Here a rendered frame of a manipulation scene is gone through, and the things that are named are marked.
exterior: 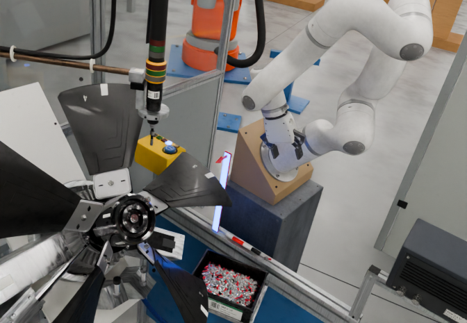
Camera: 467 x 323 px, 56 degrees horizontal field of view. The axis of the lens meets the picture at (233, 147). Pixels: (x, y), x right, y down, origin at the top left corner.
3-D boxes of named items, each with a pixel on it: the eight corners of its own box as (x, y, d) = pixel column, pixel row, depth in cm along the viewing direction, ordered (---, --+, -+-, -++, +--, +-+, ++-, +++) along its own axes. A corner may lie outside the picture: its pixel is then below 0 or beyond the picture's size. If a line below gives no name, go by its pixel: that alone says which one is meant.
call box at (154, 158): (133, 164, 164) (134, 140, 158) (153, 155, 171) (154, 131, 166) (165, 183, 157) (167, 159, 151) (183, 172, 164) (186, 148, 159)
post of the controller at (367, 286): (347, 315, 133) (367, 269, 123) (351, 309, 135) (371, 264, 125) (356, 321, 131) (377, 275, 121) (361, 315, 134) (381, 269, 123)
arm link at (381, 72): (330, 137, 143) (333, 101, 153) (366, 146, 143) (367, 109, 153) (395, 12, 103) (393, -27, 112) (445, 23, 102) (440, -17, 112)
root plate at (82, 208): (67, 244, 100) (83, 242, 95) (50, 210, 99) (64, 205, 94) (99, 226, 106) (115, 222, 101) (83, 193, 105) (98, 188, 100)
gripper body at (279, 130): (294, 105, 141) (302, 136, 145) (267, 106, 147) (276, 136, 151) (283, 115, 135) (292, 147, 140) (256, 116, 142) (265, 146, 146)
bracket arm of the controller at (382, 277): (363, 277, 124) (367, 269, 123) (367, 271, 126) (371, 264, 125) (449, 326, 114) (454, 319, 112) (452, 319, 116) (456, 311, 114)
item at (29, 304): (18, 329, 93) (5, 317, 92) (39, 305, 97) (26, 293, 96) (23, 330, 92) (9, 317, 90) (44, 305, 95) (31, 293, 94)
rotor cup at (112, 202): (96, 265, 106) (126, 262, 97) (70, 211, 104) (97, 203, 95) (141, 235, 116) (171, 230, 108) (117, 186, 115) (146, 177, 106)
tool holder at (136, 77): (125, 117, 96) (126, 75, 91) (132, 103, 102) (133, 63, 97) (166, 122, 97) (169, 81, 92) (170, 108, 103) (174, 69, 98)
